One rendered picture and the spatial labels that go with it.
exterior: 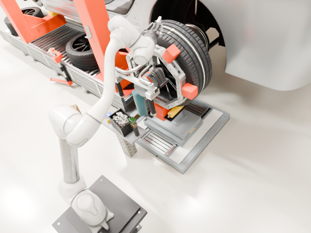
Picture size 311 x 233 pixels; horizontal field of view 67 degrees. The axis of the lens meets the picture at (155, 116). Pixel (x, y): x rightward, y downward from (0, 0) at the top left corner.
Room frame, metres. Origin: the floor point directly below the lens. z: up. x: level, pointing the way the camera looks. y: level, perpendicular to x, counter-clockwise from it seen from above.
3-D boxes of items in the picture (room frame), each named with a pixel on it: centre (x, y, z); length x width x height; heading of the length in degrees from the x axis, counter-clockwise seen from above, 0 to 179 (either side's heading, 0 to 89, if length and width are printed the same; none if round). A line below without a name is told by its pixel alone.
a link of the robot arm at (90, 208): (0.70, 0.55, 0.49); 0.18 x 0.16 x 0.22; 41
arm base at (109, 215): (0.68, 0.54, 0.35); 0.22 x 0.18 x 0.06; 38
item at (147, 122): (1.60, -0.16, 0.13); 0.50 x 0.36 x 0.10; 40
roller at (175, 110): (1.43, -0.22, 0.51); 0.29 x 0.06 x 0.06; 130
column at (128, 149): (1.43, 0.33, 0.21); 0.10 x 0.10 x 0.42; 40
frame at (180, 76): (1.45, -0.06, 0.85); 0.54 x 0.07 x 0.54; 40
